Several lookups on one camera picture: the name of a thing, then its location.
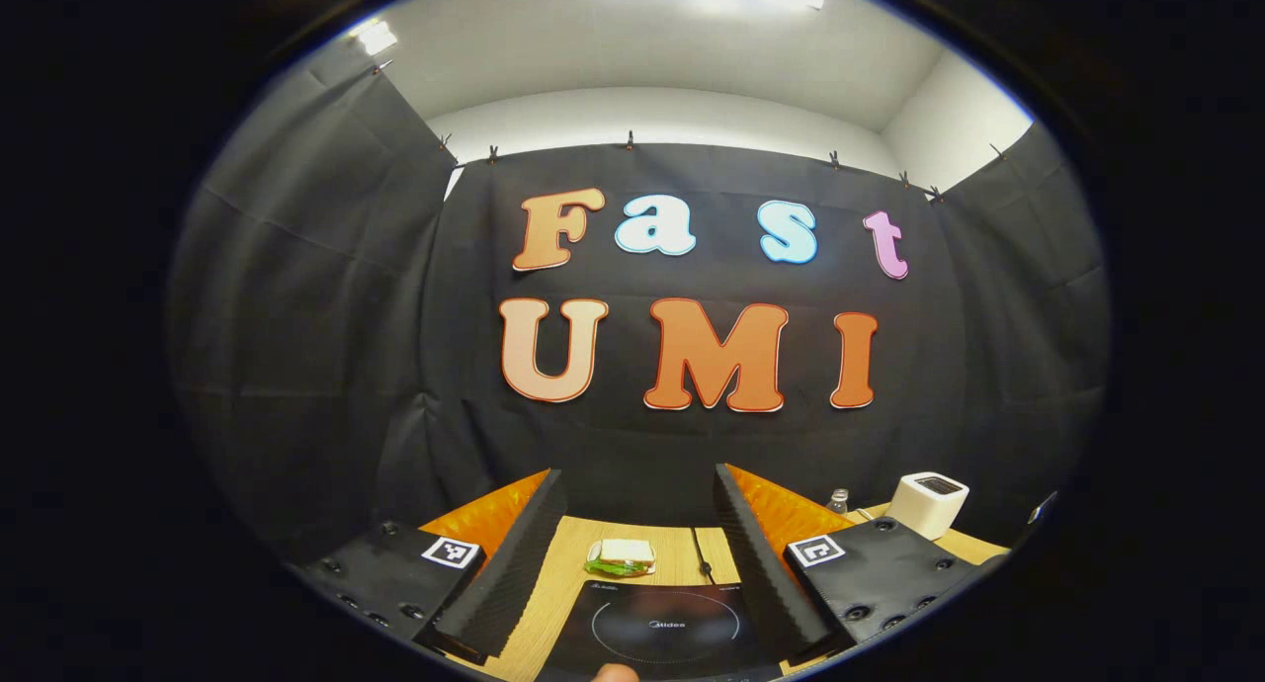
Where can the white toaster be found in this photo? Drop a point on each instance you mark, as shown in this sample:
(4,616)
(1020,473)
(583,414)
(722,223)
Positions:
(924,509)

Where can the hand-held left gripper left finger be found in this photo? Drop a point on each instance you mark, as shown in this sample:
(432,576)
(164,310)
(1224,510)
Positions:
(514,573)

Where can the black induction cooktop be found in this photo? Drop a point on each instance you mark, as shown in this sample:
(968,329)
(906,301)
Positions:
(662,642)

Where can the sandwich on white plate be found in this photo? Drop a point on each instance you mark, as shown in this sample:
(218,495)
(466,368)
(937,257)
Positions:
(623,555)

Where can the row of black cloth clips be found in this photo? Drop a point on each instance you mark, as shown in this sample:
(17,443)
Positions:
(630,140)

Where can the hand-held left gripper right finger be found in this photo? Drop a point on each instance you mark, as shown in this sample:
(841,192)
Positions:
(766,573)

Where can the small ceiling light panel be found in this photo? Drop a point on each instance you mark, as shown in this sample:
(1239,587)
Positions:
(376,38)

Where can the clear plastic water bottle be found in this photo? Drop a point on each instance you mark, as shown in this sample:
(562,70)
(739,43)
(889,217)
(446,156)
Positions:
(839,502)

